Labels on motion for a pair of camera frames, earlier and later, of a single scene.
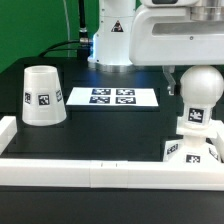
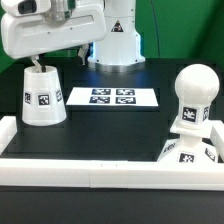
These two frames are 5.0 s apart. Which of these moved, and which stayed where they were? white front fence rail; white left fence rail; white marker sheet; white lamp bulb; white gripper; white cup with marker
Moved: white gripper; white lamp bulb
Stayed: white marker sheet; white front fence rail; white left fence rail; white cup with marker
